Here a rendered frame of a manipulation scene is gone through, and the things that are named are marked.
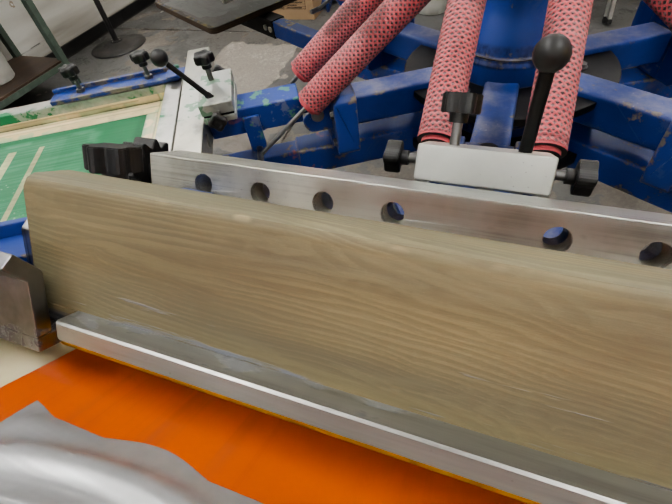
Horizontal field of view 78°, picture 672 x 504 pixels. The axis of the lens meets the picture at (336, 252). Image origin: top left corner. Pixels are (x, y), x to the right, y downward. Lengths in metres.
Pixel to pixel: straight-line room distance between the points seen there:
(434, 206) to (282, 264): 0.23
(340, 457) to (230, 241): 0.11
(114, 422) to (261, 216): 0.12
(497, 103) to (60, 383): 0.71
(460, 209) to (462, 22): 0.30
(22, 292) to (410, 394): 0.18
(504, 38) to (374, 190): 0.52
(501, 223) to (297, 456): 0.25
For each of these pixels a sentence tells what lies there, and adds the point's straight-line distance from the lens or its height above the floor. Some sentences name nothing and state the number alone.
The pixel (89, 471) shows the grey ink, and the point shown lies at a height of 1.25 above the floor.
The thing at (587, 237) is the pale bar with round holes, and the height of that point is 1.15.
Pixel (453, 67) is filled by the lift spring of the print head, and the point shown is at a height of 1.16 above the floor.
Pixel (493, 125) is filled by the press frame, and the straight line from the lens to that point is 0.73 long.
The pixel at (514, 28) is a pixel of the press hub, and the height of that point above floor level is 1.10.
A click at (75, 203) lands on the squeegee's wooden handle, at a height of 1.30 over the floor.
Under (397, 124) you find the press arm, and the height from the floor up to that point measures 0.93.
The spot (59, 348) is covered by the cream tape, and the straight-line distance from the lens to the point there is 0.30.
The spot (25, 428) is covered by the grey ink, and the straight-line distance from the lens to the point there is 0.24.
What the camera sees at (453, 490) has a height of 1.21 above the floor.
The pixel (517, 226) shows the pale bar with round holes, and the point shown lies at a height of 1.15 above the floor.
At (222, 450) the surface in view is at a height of 1.22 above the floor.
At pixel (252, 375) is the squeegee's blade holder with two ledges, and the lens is 0.18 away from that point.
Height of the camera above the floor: 1.41
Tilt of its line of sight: 48 degrees down
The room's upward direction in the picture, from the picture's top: 10 degrees counter-clockwise
